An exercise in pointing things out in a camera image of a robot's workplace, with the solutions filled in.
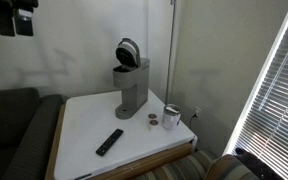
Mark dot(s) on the red-lidded coffee pod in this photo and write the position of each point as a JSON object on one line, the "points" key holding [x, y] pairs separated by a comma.
{"points": [[154, 122], [152, 116]]}

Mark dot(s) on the white insulated mug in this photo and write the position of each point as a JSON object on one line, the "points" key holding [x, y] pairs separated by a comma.
{"points": [[170, 117]]}

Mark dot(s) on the dark grey sofa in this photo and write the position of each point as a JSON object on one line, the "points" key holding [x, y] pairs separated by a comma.
{"points": [[14, 133]]}

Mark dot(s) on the striped upholstered armchair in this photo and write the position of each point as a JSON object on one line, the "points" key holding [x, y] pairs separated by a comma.
{"points": [[184, 168]]}

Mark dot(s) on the grey pod coffeemaker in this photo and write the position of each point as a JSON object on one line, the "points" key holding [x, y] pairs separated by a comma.
{"points": [[130, 83]]}

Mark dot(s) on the white wall outlet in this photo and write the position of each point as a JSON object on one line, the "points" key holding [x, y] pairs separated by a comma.
{"points": [[197, 111]]}

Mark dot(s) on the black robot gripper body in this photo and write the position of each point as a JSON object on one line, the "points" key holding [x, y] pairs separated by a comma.
{"points": [[12, 3]]}

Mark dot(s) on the white window blinds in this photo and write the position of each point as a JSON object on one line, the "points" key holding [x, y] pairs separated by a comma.
{"points": [[280, 110]]}

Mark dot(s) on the black remote control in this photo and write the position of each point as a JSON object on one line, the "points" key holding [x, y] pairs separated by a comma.
{"points": [[109, 142]]}

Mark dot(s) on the thin metal pole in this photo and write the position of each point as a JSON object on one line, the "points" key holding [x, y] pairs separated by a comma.
{"points": [[170, 53]]}

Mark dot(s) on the white table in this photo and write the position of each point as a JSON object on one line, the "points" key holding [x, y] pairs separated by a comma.
{"points": [[144, 165]]}

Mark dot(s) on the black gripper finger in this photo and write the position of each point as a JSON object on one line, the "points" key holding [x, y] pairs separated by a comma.
{"points": [[6, 25], [24, 26]]}

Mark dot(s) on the white window frame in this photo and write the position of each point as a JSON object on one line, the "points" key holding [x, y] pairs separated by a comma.
{"points": [[260, 83]]}

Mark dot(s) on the black object on armchair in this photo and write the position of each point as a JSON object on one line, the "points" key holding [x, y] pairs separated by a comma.
{"points": [[255, 165]]}

